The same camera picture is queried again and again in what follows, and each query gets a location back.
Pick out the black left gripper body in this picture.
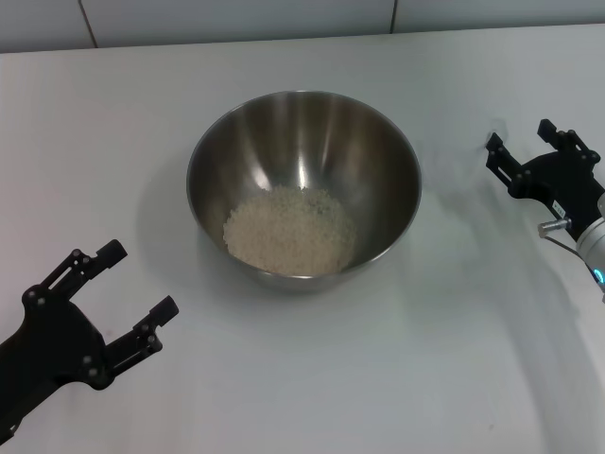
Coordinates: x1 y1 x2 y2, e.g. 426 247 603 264
0 287 112 420

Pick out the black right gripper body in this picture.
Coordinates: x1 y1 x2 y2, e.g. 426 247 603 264
512 151 605 240

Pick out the white rice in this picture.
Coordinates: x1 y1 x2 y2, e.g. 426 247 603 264
222 186 356 276

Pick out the stainless steel mixing bowl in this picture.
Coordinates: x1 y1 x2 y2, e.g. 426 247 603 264
185 89 423 293

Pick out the right wrist connector cable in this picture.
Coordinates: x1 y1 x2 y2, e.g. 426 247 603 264
537 218 592 266

